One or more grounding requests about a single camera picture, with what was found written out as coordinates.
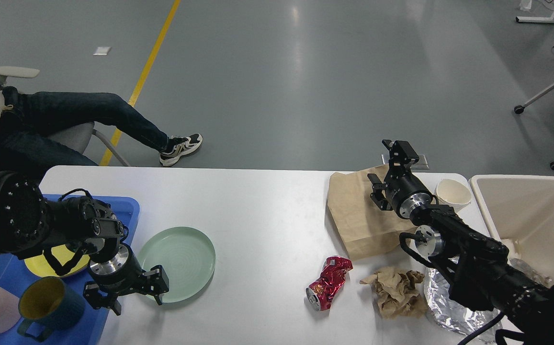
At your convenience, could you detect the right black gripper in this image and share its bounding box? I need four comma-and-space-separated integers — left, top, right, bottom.
367, 139, 434, 220

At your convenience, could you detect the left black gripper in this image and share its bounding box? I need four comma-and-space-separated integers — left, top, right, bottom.
83, 244, 170, 316

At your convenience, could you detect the light green plate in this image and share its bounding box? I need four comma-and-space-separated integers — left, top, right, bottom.
136, 227, 216, 304

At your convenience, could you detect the dark teal mug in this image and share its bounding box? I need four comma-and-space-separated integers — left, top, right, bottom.
16, 276, 86, 342

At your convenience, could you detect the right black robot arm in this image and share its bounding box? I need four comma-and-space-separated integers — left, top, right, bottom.
367, 139, 554, 345

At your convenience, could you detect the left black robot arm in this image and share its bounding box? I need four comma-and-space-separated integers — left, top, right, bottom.
0, 171, 169, 316

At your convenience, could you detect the brown paper bag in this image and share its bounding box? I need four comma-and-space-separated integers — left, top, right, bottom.
327, 164, 416, 261

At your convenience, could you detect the white paper cup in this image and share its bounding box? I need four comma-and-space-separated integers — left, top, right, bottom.
435, 179, 472, 213

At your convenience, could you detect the yellow plate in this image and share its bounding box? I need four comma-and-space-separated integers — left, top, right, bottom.
23, 245, 90, 277

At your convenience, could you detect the blue plastic tray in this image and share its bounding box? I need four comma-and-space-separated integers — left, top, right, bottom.
0, 196, 140, 345

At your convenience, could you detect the crumpled brown paper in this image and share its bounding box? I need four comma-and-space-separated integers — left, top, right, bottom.
359, 266, 428, 319

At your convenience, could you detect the crushed red can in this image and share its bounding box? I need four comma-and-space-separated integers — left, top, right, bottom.
305, 255, 353, 311

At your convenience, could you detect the crumpled aluminium foil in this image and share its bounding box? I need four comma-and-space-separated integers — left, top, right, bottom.
423, 268, 499, 336

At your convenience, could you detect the beige plastic bin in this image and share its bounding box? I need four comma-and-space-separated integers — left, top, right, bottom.
469, 174, 554, 284

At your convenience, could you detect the foil trash in bin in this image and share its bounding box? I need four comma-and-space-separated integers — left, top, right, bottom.
509, 258, 553, 288

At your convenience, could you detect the seated person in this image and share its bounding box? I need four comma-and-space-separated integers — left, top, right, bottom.
0, 86, 203, 180

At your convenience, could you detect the white desk leg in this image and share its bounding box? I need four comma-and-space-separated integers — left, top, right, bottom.
516, 0, 554, 23

